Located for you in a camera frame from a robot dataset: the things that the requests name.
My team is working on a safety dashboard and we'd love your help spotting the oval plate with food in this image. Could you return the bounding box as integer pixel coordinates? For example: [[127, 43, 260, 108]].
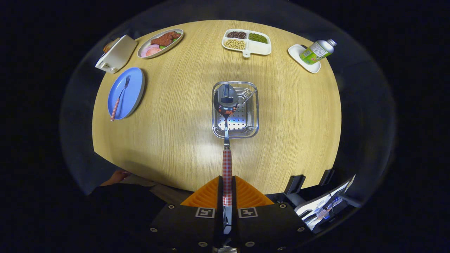
[[137, 29, 184, 59]]

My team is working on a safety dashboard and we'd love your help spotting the white divided dish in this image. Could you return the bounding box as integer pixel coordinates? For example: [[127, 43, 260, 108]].
[[222, 29, 272, 58]]

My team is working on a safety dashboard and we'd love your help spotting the green labelled metal bottle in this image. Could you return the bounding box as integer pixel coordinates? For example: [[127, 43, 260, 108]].
[[300, 39, 337, 65]]

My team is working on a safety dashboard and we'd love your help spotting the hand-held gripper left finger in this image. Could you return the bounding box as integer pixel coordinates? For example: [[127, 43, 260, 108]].
[[148, 176, 225, 253]]

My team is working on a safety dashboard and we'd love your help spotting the spoon with red checked handle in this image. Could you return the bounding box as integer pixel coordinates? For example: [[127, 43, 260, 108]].
[[213, 84, 239, 235]]

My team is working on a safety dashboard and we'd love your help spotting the blue plate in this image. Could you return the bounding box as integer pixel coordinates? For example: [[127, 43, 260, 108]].
[[107, 67, 145, 120]]

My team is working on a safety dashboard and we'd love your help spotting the pile of yellow beans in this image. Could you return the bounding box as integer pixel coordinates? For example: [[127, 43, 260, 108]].
[[224, 39, 246, 50]]

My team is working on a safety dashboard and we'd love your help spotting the brown bread slice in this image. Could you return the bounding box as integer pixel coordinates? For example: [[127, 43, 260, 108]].
[[103, 38, 120, 53]]

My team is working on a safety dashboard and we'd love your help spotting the brown meat patty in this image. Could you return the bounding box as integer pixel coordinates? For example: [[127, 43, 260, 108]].
[[150, 31, 181, 47]]

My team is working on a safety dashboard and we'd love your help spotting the white toaster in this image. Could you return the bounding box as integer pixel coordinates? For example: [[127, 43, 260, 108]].
[[95, 35, 138, 74]]

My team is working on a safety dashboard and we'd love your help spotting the small white dish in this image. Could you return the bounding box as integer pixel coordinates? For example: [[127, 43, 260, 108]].
[[288, 44, 321, 74]]

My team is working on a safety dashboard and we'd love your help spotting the fork with red checked handle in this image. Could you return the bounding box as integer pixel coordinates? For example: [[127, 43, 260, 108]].
[[110, 75, 131, 122]]

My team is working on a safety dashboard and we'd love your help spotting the metal cutlery basket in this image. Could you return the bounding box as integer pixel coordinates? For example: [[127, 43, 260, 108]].
[[212, 81, 259, 139]]

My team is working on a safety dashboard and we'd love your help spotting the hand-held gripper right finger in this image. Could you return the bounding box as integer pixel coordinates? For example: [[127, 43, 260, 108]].
[[230, 176, 306, 253]]

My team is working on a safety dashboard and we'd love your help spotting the green lettuce leaf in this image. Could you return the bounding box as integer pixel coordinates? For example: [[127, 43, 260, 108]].
[[160, 37, 180, 49]]

